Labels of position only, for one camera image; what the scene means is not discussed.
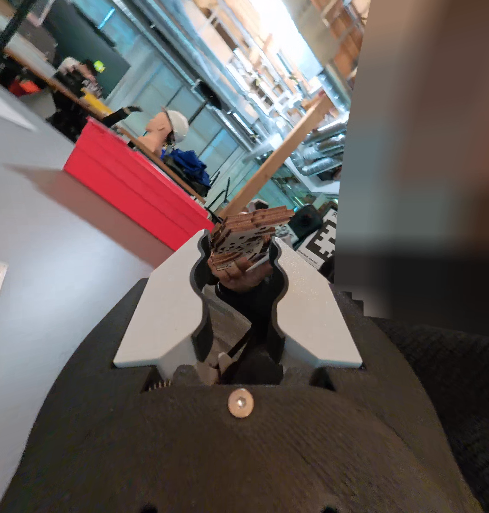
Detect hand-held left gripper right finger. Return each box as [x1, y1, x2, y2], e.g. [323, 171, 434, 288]
[268, 236, 364, 370]

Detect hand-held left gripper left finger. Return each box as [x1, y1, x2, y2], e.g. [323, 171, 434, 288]
[113, 229, 214, 385]

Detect laser-cut wooden model piece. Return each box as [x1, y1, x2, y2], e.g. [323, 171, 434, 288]
[210, 206, 296, 268]

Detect person's right forearm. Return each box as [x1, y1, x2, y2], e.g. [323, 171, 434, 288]
[214, 281, 489, 513]

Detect white desk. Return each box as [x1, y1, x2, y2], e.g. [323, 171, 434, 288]
[0, 76, 213, 513]

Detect person's right hand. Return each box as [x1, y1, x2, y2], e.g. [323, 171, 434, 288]
[208, 256, 274, 294]

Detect framed marker sign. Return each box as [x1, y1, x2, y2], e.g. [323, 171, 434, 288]
[296, 200, 340, 270]

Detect silver ventilation ducts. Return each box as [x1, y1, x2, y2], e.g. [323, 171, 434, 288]
[290, 120, 349, 182]

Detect wooden beam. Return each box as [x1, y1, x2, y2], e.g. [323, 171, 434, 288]
[220, 95, 334, 218]

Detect blue jacket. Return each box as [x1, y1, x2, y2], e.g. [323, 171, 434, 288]
[164, 148, 211, 198]

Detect red plastic bin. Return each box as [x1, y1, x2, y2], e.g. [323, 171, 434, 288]
[63, 118, 215, 251]

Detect mannequin head with white helmet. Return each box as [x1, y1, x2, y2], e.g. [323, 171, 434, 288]
[143, 107, 190, 155]

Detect wooden workbench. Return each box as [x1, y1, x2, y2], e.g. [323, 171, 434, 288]
[2, 42, 207, 203]

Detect orange cloth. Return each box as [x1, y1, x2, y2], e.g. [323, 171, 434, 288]
[9, 78, 41, 98]

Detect black metal post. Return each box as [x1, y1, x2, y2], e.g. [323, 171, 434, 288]
[0, 0, 38, 75]

